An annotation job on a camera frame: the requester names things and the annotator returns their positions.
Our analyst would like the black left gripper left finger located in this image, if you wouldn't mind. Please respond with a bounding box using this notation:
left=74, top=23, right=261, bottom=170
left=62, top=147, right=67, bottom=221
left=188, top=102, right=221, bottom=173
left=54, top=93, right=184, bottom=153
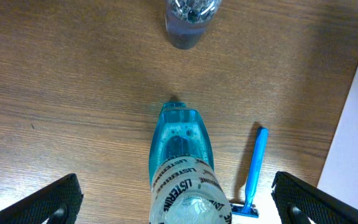
left=0, top=173, right=84, bottom=224

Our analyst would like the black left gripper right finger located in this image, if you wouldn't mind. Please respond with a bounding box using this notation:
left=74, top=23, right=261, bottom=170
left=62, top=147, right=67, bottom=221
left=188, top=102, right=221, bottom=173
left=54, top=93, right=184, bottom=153
left=272, top=171, right=358, bottom=223

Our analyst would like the teal mouthwash bottle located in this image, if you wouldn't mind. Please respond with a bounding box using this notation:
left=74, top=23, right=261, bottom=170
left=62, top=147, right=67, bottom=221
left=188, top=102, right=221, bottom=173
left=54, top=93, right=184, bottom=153
left=149, top=101, right=232, bottom=224

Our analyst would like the blue disposable razor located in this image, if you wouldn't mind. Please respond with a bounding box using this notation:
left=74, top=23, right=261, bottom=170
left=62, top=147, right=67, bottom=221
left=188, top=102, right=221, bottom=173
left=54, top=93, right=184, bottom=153
left=231, top=126, right=269, bottom=218

